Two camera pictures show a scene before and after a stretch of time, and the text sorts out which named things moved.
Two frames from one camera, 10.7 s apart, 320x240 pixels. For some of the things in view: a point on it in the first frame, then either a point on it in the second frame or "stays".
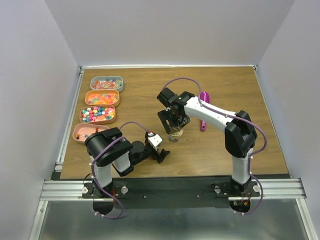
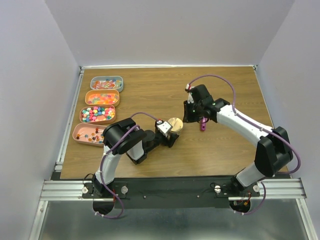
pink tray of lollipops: x=81 y=131 stays
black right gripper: x=163 y=115 → x=187 y=118
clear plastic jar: x=174 y=135 stays
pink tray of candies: x=98 y=114 stays
